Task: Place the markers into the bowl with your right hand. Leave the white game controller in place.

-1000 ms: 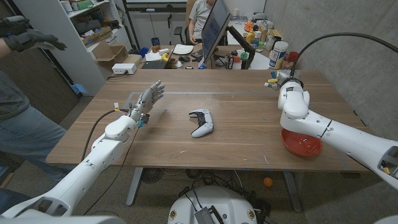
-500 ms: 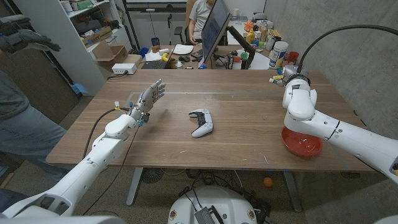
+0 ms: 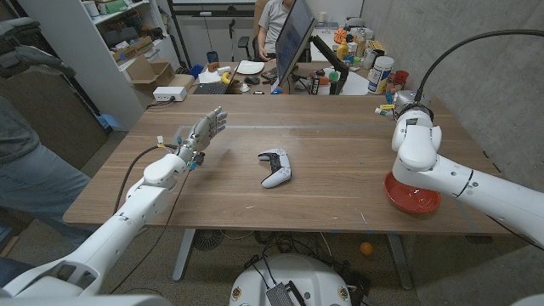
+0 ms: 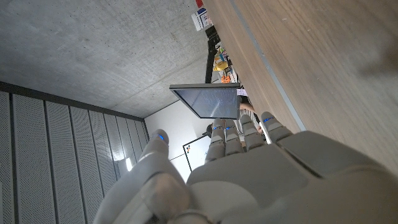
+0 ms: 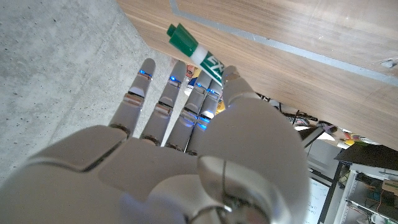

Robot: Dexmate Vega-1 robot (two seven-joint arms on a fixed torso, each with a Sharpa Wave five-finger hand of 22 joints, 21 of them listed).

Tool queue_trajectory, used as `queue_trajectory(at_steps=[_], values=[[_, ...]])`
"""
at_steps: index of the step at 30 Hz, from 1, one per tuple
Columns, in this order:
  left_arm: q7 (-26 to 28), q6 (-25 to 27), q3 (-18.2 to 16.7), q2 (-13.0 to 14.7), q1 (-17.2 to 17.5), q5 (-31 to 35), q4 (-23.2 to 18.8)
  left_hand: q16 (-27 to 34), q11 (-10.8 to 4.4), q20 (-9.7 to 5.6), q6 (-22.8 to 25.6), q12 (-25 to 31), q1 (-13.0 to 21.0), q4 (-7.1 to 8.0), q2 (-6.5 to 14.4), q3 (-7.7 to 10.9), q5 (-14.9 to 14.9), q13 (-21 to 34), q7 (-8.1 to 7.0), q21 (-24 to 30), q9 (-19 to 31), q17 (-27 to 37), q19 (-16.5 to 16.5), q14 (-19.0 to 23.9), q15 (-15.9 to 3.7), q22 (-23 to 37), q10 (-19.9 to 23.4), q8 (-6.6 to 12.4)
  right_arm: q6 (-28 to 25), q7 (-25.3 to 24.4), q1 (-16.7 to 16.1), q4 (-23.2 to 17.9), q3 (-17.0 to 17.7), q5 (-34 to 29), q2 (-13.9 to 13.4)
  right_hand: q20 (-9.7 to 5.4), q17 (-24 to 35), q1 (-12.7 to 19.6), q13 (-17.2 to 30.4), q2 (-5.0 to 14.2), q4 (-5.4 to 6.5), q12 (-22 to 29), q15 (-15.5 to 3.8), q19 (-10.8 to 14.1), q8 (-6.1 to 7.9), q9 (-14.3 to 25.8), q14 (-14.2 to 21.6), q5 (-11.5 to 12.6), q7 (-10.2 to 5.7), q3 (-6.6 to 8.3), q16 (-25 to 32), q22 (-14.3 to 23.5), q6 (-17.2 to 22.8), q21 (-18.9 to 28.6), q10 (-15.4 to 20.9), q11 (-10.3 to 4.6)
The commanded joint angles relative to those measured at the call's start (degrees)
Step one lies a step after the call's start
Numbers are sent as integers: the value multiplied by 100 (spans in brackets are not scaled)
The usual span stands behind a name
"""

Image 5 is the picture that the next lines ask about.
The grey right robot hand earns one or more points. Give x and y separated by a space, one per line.
155 174

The whiteboard with black frame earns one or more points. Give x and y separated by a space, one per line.
317 202

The green whiteboard marker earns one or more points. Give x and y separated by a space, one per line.
186 43

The white shelf unit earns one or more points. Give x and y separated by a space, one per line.
367 199

